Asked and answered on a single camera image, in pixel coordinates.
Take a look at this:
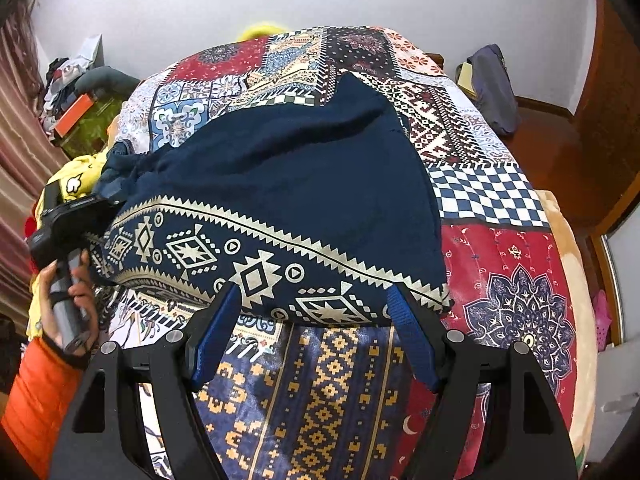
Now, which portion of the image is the pink slipper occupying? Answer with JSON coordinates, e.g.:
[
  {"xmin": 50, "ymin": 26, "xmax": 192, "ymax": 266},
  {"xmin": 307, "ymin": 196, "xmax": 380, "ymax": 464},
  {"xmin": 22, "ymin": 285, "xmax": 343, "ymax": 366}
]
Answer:
[{"xmin": 592, "ymin": 292, "xmax": 611, "ymax": 341}]

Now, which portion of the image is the beige fleece blanket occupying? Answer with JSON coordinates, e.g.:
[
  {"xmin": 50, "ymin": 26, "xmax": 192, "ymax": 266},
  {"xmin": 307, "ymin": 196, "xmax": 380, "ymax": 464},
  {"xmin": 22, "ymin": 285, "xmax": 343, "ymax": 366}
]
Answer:
[{"xmin": 537, "ymin": 187, "xmax": 601, "ymax": 480}]

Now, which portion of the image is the person's left hand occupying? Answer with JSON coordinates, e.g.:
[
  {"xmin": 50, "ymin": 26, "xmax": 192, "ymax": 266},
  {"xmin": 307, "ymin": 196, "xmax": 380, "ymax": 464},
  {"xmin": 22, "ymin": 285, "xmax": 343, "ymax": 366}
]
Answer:
[{"xmin": 39, "ymin": 250, "xmax": 99, "ymax": 352}]

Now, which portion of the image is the dark grey cushion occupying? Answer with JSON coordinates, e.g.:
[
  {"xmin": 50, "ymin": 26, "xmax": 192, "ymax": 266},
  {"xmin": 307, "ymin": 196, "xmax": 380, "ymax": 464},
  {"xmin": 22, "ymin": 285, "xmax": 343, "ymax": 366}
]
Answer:
[{"xmin": 80, "ymin": 66, "xmax": 143, "ymax": 93}]

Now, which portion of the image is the orange box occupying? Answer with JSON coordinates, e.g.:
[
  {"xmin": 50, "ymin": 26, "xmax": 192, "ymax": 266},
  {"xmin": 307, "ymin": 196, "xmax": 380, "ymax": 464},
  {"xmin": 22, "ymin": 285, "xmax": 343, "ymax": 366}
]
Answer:
[{"xmin": 54, "ymin": 92, "xmax": 96, "ymax": 137}]

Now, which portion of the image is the metal framed sliding door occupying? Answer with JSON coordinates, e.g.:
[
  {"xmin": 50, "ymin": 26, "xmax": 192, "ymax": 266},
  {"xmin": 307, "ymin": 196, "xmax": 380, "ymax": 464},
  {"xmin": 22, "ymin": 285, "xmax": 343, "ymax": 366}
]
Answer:
[{"xmin": 590, "ymin": 230, "xmax": 640, "ymax": 351}]

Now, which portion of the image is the grey-blue bag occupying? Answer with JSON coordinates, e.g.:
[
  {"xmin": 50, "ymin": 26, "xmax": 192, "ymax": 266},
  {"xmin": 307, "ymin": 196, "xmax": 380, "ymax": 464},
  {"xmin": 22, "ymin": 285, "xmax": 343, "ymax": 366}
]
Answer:
[{"xmin": 457, "ymin": 44, "xmax": 518, "ymax": 136}]

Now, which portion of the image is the wooden door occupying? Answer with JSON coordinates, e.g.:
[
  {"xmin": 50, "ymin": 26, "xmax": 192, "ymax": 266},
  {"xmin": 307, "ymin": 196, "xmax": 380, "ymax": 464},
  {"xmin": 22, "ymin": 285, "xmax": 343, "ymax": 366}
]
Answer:
[{"xmin": 575, "ymin": 0, "xmax": 640, "ymax": 241}]

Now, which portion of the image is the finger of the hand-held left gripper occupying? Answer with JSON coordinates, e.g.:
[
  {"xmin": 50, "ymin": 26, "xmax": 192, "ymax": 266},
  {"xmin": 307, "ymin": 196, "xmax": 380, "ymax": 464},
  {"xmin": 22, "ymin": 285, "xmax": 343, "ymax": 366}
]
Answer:
[{"xmin": 95, "ymin": 180, "xmax": 132, "ymax": 208}]

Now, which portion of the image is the navy patterned garment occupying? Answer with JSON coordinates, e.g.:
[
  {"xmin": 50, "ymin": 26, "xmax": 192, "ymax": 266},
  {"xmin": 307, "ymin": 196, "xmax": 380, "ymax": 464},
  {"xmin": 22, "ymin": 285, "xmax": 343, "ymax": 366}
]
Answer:
[{"xmin": 87, "ymin": 74, "xmax": 453, "ymax": 328}]

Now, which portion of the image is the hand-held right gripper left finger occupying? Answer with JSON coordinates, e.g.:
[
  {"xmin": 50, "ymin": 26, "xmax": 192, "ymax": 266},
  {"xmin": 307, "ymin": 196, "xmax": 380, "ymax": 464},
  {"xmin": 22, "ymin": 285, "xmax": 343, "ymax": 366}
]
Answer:
[{"xmin": 47, "ymin": 282, "xmax": 241, "ymax": 480}]

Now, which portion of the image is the yellow plush pillow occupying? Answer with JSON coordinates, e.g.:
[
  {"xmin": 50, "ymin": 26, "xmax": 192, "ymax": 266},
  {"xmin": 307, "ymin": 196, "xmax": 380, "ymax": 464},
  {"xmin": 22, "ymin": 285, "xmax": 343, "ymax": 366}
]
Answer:
[{"xmin": 237, "ymin": 19, "xmax": 291, "ymax": 41}]

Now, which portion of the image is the white box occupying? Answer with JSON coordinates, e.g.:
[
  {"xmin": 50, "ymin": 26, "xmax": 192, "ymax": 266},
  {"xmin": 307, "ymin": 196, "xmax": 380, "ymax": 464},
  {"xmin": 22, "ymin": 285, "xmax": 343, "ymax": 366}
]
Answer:
[{"xmin": 80, "ymin": 35, "xmax": 105, "ymax": 68}]

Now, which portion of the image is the patchwork printed blanket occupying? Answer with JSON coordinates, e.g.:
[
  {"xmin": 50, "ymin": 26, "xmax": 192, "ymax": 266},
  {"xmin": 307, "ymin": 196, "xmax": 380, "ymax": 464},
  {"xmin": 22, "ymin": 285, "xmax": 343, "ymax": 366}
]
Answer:
[{"xmin": 97, "ymin": 24, "xmax": 581, "ymax": 480}]

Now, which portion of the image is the striped curtain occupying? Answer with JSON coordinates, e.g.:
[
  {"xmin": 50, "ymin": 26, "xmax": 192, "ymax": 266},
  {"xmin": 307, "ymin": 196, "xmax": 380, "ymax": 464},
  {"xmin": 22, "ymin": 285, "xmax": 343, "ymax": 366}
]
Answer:
[{"xmin": 0, "ymin": 5, "xmax": 71, "ymax": 241}]

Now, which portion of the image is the pile of clothes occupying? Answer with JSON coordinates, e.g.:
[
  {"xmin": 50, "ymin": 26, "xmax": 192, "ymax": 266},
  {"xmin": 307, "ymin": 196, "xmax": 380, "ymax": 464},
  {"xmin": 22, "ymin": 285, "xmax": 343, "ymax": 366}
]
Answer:
[{"xmin": 42, "ymin": 57, "xmax": 93, "ymax": 131}]

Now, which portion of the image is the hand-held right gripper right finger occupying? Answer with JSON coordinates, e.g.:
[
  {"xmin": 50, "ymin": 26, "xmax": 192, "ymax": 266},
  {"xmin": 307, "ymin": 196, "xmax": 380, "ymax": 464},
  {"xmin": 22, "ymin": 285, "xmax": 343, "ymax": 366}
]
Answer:
[{"xmin": 385, "ymin": 282, "xmax": 573, "ymax": 480}]

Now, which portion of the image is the yellow printed cloth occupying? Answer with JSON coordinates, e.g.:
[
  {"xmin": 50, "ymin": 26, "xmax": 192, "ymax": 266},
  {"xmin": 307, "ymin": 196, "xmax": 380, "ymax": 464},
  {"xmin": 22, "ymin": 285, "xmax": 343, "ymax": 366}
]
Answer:
[{"xmin": 25, "ymin": 152, "xmax": 108, "ymax": 341}]

